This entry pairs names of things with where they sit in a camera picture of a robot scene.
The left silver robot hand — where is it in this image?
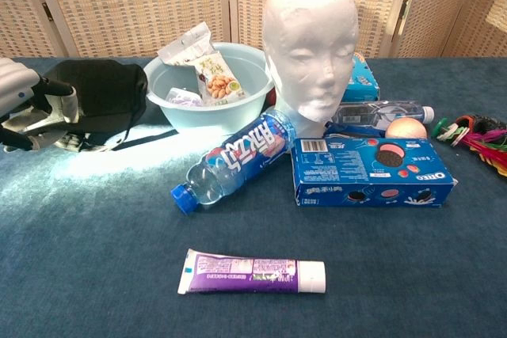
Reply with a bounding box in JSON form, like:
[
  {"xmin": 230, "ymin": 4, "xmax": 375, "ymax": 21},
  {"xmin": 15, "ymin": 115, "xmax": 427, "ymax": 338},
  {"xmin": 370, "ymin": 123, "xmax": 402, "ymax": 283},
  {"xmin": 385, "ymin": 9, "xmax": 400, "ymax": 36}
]
[{"xmin": 0, "ymin": 56, "xmax": 80, "ymax": 153}]

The black baseball cap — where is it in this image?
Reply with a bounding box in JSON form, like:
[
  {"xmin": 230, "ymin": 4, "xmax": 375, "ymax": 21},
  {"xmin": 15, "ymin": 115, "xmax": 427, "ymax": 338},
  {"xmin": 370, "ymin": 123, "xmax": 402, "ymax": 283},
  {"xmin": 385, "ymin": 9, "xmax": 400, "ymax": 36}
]
[{"xmin": 39, "ymin": 59, "xmax": 150, "ymax": 154}]

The small purple packet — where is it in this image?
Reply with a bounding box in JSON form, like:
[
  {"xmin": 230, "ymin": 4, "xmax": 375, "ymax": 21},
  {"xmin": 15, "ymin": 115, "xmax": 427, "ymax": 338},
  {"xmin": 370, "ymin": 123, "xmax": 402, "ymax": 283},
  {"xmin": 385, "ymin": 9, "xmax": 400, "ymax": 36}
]
[{"xmin": 165, "ymin": 86, "xmax": 205, "ymax": 108}]

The light blue plastic basin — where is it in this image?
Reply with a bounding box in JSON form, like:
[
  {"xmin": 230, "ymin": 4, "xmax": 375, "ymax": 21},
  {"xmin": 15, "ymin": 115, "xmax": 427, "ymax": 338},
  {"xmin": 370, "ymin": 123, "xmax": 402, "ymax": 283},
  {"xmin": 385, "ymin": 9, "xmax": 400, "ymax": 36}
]
[{"xmin": 143, "ymin": 42, "xmax": 275, "ymax": 136}]

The nut snack packet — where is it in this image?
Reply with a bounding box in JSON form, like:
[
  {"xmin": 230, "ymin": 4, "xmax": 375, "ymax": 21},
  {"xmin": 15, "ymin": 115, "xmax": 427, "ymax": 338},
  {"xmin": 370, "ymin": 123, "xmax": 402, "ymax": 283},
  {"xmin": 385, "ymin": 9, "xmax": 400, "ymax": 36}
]
[{"xmin": 193, "ymin": 51, "xmax": 249, "ymax": 107}]

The blue label drink bottle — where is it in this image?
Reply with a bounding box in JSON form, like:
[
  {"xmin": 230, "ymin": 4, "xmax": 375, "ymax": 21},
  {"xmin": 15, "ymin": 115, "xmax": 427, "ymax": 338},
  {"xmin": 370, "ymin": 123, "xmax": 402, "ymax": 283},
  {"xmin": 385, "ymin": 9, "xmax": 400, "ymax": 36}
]
[{"xmin": 170, "ymin": 110, "xmax": 299, "ymax": 215}]

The purple toothpaste tube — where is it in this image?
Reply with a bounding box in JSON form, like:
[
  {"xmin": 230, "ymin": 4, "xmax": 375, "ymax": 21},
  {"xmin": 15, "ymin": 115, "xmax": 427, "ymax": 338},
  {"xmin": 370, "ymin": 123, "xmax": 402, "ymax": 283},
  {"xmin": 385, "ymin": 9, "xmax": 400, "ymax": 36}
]
[{"xmin": 177, "ymin": 249, "xmax": 327, "ymax": 295}]

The white foam mannequin head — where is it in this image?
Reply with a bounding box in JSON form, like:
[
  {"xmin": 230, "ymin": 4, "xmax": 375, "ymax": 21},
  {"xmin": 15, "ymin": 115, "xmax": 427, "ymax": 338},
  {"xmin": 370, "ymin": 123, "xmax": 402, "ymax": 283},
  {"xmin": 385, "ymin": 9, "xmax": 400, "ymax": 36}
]
[{"xmin": 261, "ymin": 0, "xmax": 360, "ymax": 137}]

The small blue cardboard box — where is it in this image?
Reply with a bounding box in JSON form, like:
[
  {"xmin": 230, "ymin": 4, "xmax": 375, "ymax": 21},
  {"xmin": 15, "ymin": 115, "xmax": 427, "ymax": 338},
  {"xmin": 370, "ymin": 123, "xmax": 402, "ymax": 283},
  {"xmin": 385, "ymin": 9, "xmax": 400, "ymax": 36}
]
[{"xmin": 342, "ymin": 52, "xmax": 380, "ymax": 102}]

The blue Oreo cookie box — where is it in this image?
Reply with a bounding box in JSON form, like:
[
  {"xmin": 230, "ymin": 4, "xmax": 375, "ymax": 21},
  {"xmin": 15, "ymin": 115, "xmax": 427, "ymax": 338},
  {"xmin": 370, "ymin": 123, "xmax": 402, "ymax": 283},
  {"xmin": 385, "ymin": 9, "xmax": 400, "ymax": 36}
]
[{"xmin": 290, "ymin": 136, "xmax": 459, "ymax": 208}]

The clear water bottle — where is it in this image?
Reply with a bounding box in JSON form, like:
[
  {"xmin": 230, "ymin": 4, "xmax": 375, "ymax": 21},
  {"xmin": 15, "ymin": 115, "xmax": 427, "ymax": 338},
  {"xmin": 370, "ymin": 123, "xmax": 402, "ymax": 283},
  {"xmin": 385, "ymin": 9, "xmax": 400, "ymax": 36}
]
[{"xmin": 330, "ymin": 100, "xmax": 436, "ymax": 132}]

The peach coloured ball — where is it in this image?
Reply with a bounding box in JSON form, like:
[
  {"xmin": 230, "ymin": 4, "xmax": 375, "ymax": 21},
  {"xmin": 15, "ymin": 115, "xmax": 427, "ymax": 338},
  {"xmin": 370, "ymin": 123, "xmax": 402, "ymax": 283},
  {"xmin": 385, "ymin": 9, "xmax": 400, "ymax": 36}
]
[{"xmin": 385, "ymin": 117, "xmax": 429, "ymax": 140}]

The colourful feather shuttlecock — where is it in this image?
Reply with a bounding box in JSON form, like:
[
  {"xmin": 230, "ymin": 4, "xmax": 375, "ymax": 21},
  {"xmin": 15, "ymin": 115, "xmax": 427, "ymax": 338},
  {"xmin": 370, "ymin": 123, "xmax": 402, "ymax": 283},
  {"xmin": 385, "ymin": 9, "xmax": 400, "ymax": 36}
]
[{"xmin": 431, "ymin": 114, "xmax": 507, "ymax": 177}]

